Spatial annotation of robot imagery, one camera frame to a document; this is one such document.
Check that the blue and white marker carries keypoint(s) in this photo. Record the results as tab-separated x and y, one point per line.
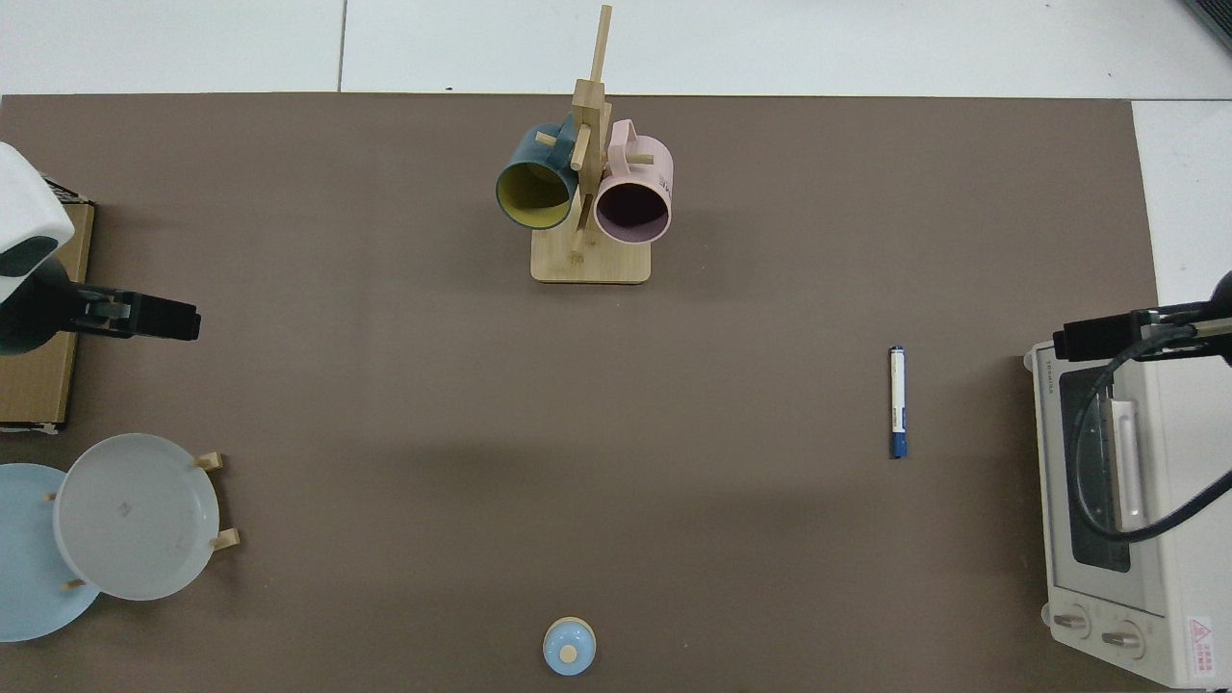
897	395

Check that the wooden plate rack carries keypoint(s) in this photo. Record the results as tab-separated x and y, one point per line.
207	461

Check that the pale toaster oven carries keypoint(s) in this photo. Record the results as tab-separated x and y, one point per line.
1184	481

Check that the grey plate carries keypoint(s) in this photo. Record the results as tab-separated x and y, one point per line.
135	539

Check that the brown table cloth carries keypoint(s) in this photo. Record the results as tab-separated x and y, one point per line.
385	385

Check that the light blue plate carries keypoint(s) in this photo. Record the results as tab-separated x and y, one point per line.
29	577

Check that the dark corner object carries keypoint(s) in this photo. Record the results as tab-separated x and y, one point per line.
1218	14

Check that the dark teal cup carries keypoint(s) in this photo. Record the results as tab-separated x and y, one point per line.
525	159

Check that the wooden cup stand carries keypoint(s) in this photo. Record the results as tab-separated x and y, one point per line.
592	265

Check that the pink cup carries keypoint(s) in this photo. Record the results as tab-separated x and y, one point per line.
645	173

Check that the small blue round lid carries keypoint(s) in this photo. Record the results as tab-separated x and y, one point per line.
556	637

